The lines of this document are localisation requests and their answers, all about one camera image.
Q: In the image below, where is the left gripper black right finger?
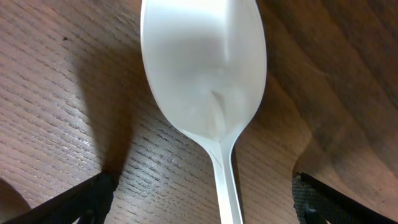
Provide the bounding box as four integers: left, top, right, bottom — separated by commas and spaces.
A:
292, 172, 397, 224

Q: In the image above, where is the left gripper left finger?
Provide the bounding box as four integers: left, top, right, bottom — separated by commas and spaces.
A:
4, 172, 116, 224

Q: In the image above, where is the white plastic spoon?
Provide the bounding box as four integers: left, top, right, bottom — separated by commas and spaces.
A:
140, 0, 267, 223

